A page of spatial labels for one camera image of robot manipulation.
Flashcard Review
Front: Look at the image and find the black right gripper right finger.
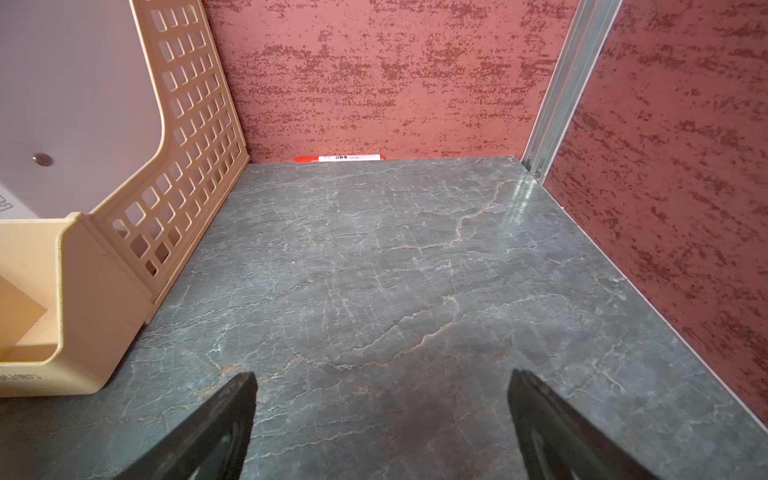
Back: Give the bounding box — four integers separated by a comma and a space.
507, 369, 657, 479

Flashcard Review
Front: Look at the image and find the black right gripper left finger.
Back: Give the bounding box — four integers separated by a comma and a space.
117, 372, 258, 479

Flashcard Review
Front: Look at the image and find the red white marker pen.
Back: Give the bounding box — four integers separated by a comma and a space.
294, 154, 385, 163

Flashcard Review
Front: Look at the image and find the beige plastic file organizer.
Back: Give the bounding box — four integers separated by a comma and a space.
1, 1, 249, 398

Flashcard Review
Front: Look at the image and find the aluminium right corner post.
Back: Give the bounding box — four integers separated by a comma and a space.
522, 0, 623, 183

